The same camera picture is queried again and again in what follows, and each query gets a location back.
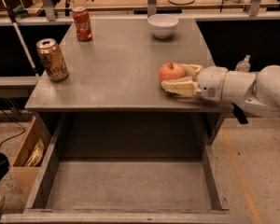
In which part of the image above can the cardboard box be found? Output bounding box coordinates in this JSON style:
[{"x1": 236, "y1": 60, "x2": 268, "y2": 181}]
[{"x1": 11, "y1": 118, "x2": 49, "y2": 200}]

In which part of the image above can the grey cabinet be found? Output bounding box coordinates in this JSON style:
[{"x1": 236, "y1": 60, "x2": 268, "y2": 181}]
[{"x1": 26, "y1": 16, "x2": 231, "y2": 147}]

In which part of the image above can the red coke can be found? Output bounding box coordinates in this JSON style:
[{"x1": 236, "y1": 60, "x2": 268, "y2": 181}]
[{"x1": 72, "y1": 7, "x2": 92, "y2": 41}]

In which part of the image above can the black floor cable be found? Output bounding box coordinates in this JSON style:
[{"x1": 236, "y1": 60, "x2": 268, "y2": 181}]
[{"x1": 0, "y1": 109, "x2": 27, "y2": 153}]

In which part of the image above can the clear plastic bottle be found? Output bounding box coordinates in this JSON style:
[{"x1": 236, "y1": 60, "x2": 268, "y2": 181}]
[{"x1": 235, "y1": 55, "x2": 251, "y2": 72}]

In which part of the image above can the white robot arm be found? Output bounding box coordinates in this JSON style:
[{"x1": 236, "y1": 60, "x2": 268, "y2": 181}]
[{"x1": 161, "y1": 64, "x2": 280, "y2": 118}]

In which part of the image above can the gold soda can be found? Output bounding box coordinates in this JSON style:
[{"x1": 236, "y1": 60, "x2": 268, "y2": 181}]
[{"x1": 36, "y1": 38, "x2": 69, "y2": 82}]

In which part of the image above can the grey open drawer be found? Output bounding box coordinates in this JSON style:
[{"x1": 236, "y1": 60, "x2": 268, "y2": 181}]
[{"x1": 1, "y1": 112, "x2": 252, "y2": 224}]

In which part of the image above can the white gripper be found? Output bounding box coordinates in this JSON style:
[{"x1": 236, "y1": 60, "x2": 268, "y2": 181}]
[{"x1": 161, "y1": 64, "x2": 228, "y2": 102}]

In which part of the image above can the snack bag in box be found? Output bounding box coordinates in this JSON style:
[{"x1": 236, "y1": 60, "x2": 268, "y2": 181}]
[{"x1": 25, "y1": 139, "x2": 45, "y2": 167}]

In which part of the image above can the white ceramic bowl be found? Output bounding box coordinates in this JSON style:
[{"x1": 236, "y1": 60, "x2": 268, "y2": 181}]
[{"x1": 147, "y1": 14, "x2": 179, "y2": 39}]

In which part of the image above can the white pole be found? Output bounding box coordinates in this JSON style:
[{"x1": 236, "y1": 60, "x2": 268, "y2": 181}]
[{"x1": 1, "y1": 0, "x2": 40, "y2": 81}]

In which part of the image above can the red apple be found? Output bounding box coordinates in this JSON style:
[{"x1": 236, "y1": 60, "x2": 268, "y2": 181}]
[{"x1": 159, "y1": 63, "x2": 185, "y2": 81}]

